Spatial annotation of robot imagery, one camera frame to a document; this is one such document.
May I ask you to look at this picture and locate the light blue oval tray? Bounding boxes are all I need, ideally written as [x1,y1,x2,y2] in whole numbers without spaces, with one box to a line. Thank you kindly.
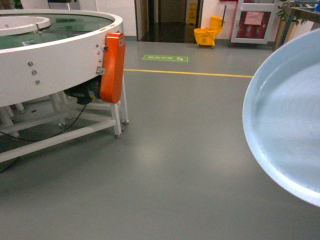
[242,30,320,206]

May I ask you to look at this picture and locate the orange motor guard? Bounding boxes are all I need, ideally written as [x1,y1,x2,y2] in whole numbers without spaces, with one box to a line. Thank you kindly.
[99,32,126,104]

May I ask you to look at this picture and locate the green floor sign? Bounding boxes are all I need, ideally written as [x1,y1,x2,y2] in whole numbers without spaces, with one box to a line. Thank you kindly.
[142,54,189,63]

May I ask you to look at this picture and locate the black electric motor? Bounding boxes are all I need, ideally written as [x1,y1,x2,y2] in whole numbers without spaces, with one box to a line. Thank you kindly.
[63,79,101,105]

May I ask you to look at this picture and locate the yellow mop bucket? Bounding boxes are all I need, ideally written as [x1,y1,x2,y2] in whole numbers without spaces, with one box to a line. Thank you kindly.
[193,16,224,47]

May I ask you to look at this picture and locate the yellow wet floor sign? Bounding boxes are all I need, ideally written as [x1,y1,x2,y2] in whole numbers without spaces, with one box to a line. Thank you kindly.
[186,0,198,25]

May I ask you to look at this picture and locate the white glass door cabinet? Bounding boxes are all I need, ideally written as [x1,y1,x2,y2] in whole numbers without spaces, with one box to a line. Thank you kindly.
[230,0,279,45]

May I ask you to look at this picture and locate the white round conveyor machine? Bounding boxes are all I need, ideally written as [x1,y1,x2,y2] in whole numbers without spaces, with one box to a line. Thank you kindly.
[0,9,129,171]

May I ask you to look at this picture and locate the green potted plant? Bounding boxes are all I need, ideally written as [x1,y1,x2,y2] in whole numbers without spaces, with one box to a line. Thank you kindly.
[276,0,316,26]

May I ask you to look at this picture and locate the black power cable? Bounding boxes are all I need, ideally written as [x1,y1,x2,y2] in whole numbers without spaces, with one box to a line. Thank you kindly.
[0,103,88,143]

